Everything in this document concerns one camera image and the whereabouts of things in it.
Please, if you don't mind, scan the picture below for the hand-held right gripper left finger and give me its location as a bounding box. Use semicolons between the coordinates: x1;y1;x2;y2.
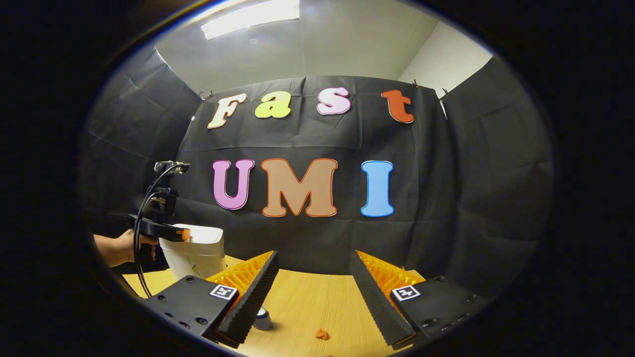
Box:
144;250;279;349

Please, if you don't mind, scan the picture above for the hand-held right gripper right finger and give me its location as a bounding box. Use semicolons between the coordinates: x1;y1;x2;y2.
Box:
350;249;492;351

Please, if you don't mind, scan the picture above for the silver pop can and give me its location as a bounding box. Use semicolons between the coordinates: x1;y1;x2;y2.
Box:
253;306;274;332

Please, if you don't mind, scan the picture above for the white desktop garbage bin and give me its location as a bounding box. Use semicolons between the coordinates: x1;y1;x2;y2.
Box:
159;224;226;281

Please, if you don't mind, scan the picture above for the wooden desktop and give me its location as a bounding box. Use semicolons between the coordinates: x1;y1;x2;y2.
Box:
122;255;427;357

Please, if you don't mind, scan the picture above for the black backdrop cloth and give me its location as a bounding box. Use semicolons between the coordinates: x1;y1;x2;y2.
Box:
82;47;556;298

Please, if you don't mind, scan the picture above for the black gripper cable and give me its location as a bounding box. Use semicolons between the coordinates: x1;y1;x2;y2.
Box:
132;163;185;298

